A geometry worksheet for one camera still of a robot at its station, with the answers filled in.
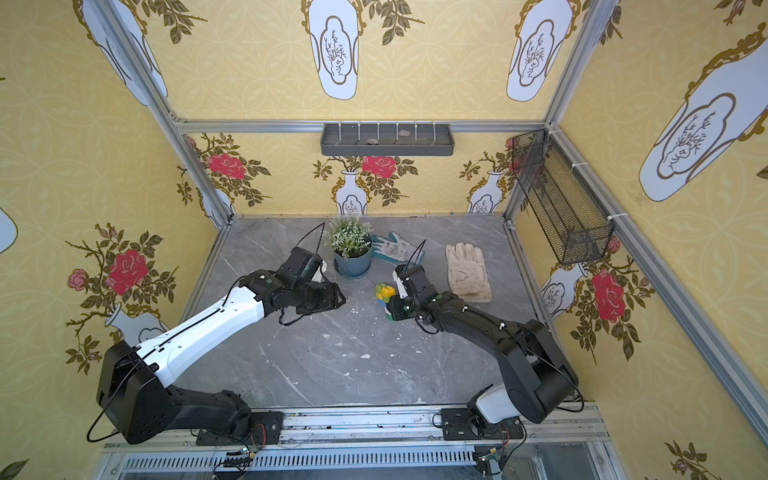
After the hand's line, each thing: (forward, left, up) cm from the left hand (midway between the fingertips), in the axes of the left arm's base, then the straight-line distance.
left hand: (343, 302), depth 80 cm
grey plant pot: (+18, -1, -9) cm, 20 cm away
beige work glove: (+16, -40, -14) cm, 46 cm away
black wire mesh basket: (+25, -63, +13) cm, 69 cm away
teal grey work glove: (+29, -15, -14) cm, 36 cm away
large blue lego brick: (+6, -10, -11) cm, 16 cm away
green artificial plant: (+20, -1, +4) cm, 21 cm away
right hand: (+2, -13, -8) cm, 16 cm away
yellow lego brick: (+6, -12, -5) cm, 14 cm away
